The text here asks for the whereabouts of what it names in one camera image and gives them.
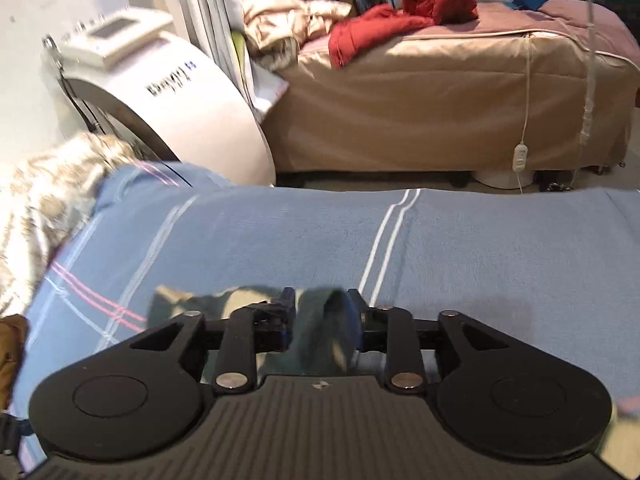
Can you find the beige massage bed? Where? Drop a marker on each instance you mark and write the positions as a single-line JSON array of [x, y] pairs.
[[425, 105]]

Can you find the blue striped blanket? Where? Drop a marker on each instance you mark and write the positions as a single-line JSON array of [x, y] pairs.
[[475, 260]]

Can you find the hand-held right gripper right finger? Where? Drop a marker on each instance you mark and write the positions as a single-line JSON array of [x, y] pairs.
[[359, 322]]

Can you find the green and cream checkered sweater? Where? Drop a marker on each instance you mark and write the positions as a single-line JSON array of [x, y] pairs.
[[320, 325]]

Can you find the red padded jacket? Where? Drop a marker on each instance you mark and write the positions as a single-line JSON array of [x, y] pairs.
[[370, 30]]

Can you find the crumpled beige cloth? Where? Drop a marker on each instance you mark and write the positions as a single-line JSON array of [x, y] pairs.
[[285, 20]]

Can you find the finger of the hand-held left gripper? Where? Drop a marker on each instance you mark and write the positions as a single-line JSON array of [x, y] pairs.
[[12, 435]]

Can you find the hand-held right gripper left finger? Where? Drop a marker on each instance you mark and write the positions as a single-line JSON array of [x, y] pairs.
[[282, 322]]

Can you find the floral beige quilt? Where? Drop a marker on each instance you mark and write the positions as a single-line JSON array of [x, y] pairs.
[[45, 205]]

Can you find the white hanging cloth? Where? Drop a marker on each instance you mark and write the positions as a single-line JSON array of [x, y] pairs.
[[220, 20]]

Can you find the white round base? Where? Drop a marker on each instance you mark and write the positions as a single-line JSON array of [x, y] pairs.
[[502, 179]]

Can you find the white beauty machine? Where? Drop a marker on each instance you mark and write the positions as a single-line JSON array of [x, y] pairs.
[[190, 110]]

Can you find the white stand pole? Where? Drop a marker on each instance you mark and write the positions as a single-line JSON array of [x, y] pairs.
[[590, 60]]

